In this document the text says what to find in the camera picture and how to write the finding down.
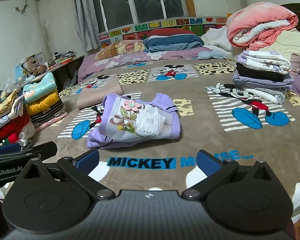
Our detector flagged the pink rolled quilt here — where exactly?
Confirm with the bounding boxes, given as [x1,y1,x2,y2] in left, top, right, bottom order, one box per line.
[226,2,299,50]

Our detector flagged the light blue plush toy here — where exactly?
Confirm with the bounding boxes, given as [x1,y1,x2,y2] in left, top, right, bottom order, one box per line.
[197,50,228,60]

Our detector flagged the folded yellow knit sweater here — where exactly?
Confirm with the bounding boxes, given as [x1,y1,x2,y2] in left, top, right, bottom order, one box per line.
[26,89,59,115]

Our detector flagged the folded pink garment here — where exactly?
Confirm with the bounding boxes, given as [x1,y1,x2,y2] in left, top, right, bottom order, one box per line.
[35,112,68,133]

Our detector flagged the cluttered dark desk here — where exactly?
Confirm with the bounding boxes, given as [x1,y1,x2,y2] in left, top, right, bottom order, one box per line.
[20,55,84,92]

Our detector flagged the folded black striped garment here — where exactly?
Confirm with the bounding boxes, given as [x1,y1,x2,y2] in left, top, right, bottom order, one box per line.
[30,100,65,124]

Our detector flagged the window with white frame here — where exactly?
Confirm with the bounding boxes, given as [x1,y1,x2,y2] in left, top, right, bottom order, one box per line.
[93,0,187,33]

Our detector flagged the folded white grey garment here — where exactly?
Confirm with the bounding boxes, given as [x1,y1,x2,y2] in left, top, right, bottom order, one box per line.
[242,87,286,105]

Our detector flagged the colourful alphabet headboard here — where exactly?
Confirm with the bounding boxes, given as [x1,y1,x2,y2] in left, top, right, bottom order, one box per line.
[98,16,228,48]

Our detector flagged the cream quilt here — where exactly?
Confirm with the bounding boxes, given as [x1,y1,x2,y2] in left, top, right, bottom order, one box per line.
[259,28,300,77]

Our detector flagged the folded lavender garment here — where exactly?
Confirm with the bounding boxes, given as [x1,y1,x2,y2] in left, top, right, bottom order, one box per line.
[233,73,294,90]

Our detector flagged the grey curtain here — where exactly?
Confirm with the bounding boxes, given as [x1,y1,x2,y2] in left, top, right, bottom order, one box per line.
[72,0,100,52]

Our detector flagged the Mickey Mouse brown blanket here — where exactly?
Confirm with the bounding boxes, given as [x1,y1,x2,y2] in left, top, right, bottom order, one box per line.
[31,58,300,210]

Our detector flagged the folded white purple floral cloth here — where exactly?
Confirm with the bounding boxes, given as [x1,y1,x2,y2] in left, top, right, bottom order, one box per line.
[236,50,292,75]

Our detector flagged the folded beige garment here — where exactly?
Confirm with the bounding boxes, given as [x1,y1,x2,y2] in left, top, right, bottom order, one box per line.
[76,78,123,109]

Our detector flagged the folded teal garment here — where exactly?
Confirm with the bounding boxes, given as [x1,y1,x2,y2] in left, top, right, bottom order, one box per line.
[23,73,57,105]

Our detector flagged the mixed clothes pile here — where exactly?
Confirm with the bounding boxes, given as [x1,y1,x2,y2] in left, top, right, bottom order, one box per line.
[0,85,35,148]

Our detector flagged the purple sweatshirt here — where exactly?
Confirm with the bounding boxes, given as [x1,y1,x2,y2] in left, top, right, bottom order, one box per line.
[87,93,180,149]

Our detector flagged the white crumpled cloth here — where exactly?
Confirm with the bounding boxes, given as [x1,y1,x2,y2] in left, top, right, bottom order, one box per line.
[201,26,233,52]

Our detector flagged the cartoon print pillow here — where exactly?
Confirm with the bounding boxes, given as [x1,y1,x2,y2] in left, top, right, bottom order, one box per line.
[94,40,146,61]

